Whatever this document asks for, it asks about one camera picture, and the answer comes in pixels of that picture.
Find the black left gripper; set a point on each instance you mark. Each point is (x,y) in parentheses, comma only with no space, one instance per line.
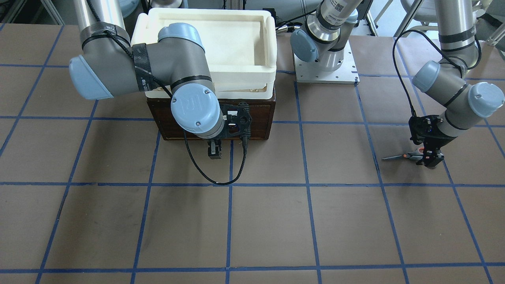
(436,141)

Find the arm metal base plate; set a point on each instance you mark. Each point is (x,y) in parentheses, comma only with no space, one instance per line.
(334,67)

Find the white plastic bin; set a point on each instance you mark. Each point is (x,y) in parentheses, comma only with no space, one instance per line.
(240,46)

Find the grey orange scissors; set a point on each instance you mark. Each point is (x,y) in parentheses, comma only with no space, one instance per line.
(416,155)

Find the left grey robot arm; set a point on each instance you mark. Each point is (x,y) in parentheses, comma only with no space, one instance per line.
(321,39)

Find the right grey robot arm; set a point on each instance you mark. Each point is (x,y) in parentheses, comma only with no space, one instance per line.
(111,66)

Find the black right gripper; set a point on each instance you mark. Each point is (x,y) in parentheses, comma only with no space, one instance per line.
(214,148)

